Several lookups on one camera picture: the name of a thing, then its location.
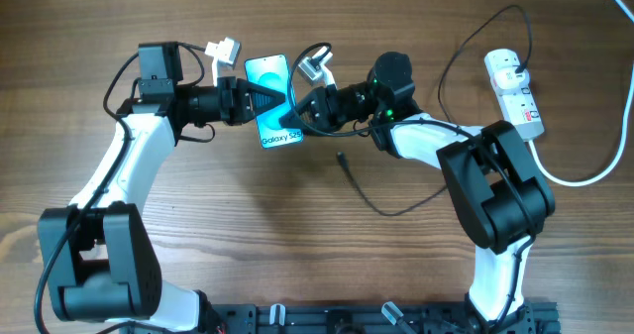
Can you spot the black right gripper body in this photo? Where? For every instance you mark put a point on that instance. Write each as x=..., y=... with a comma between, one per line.
x=333, y=102

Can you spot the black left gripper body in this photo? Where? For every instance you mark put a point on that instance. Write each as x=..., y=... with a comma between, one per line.
x=226, y=86

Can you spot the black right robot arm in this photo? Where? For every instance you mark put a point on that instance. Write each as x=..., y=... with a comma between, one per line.
x=499, y=195

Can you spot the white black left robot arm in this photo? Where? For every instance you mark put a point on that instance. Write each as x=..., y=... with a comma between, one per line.
x=99, y=262

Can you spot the white usb charger plug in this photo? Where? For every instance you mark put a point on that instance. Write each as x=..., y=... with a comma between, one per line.
x=507, y=79

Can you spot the white power strip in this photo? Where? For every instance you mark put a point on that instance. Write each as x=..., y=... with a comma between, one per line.
x=517, y=106

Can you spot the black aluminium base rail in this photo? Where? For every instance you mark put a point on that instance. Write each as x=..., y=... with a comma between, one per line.
x=438, y=317

